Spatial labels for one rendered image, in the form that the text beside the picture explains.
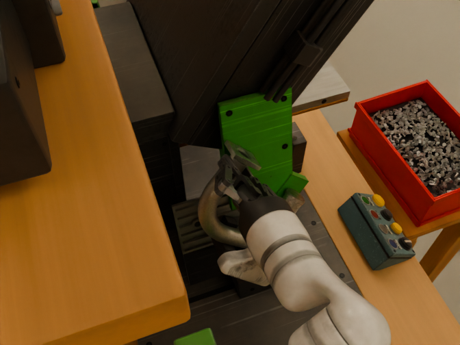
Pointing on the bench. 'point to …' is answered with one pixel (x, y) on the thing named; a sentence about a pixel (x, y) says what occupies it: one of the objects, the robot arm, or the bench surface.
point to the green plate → (260, 134)
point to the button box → (373, 233)
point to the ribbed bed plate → (181, 213)
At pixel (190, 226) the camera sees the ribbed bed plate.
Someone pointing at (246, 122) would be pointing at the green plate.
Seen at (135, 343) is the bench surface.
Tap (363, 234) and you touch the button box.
